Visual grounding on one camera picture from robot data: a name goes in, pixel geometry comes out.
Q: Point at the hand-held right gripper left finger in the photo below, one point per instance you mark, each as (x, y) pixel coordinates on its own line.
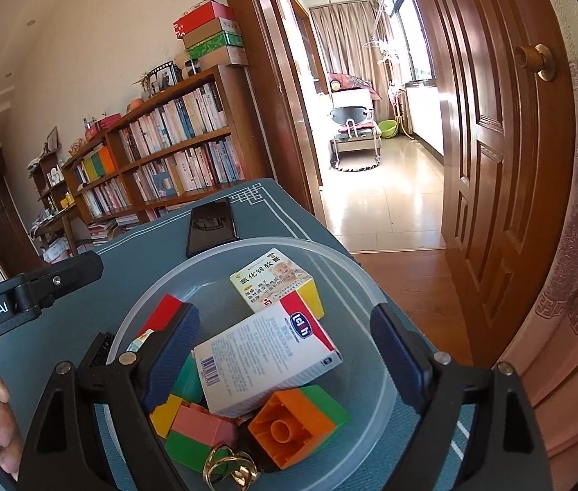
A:
(176, 353)

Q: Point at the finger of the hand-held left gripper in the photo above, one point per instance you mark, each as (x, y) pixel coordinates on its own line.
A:
(58, 276)

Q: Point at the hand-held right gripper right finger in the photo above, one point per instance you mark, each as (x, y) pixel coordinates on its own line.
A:
(396, 358)

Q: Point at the teal dental floss container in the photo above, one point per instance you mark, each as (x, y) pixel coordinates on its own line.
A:
(189, 378)

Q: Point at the long red toy brick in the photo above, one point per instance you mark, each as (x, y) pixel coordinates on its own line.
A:
(163, 314)

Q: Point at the yellow toy brick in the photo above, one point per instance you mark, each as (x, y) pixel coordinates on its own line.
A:
(166, 414)

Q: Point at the pink toy brick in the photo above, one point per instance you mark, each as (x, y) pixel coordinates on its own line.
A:
(202, 427)

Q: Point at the clear plastic bowl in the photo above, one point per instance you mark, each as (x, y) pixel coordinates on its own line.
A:
(350, 291)

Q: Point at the white red medicine box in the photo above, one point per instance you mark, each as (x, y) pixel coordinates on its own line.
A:
(263, 358)

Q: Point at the yellow medicine box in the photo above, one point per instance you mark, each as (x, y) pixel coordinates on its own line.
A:
(268, 279)

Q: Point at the orange green toy brick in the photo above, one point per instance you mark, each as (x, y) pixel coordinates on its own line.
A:
(294, 419)

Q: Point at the teal cloth desktop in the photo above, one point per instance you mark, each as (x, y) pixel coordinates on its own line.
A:
(130, 266)

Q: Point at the wooden side desk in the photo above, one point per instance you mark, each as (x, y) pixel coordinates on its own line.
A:
(53, 230)

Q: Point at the small wooden shelf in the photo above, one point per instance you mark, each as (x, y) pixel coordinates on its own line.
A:
(51, 179)

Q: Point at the black smartphone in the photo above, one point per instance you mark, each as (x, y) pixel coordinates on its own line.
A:
(209, 230)

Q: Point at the flat red box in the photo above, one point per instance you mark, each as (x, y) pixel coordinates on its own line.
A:
(107, 121)

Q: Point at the rows of books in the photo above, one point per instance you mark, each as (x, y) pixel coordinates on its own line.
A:
(176, 128)

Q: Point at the green basin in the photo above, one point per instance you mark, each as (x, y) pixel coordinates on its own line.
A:
(389, 127)

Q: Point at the wooden bookshelf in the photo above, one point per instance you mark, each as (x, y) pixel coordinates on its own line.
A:
(248, 128)

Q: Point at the panelled wooden door with knob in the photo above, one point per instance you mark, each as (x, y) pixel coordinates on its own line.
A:
(499, 138)

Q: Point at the white black chair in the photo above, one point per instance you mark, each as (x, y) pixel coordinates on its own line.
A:
(353, 117)

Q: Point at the green cardboard box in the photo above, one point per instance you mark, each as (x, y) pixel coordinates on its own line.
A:
(215, 46)

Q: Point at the red white cardboard box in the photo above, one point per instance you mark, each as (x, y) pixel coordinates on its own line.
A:
(202, 18)

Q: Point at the clothes drying rack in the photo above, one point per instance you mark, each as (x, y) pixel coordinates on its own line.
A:
(383, 36)

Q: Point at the beige curtain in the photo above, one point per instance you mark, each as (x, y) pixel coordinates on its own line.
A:
(345, 36)

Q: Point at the window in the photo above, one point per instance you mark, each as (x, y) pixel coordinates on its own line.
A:
(406, 25)

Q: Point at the black photo frame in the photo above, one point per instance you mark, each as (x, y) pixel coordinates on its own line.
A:
(163, 79)

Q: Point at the wooden door frame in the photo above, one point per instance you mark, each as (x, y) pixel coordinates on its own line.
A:
(263, 87)

